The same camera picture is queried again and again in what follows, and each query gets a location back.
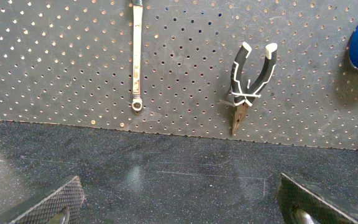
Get black pegboard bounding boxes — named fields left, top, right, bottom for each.
left=0, top=0, right=358, bottom=153

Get wrench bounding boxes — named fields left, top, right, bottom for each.
left=131, top=0, right=145, bottom=113

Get black and white pliers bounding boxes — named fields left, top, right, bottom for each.
left=229, top=41, right=278, bottom=137

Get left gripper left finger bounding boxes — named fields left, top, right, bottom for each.
left=0, top=175, right=86, bottom=224

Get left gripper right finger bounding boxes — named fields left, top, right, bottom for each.
left=276, top=172, right=358, bottom=224

